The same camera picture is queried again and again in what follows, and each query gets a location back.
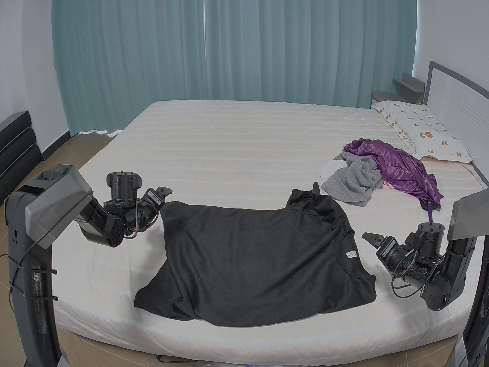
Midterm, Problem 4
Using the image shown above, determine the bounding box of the grey bedside table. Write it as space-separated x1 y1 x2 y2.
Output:
371 72 425 108

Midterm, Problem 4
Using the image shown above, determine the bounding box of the black T-shirt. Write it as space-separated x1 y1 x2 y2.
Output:
134 182 378 328

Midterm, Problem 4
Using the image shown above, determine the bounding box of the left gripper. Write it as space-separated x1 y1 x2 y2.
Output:
142 185 173 215

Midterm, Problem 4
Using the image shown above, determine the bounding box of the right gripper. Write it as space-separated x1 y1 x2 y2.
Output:
362 233 406 271

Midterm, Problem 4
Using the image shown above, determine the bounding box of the black chest of drawers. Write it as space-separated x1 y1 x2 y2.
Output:
0 110 42 202

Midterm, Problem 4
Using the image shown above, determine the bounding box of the white printed pillow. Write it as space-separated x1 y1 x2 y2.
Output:
371 100 474 163

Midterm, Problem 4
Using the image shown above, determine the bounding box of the purple satin garment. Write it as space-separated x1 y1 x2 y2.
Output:
343 138 444 225

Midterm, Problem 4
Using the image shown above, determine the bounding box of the black cable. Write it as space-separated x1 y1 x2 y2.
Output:
7 239 52 312

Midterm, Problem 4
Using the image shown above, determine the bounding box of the blue-green curtain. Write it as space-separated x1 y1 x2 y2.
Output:
51 0 209 138
204 0 417 108

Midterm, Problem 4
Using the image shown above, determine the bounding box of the white garment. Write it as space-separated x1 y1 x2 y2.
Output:
320 159 346 182

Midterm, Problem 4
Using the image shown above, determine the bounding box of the bed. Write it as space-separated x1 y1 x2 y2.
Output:
50 60 489 360

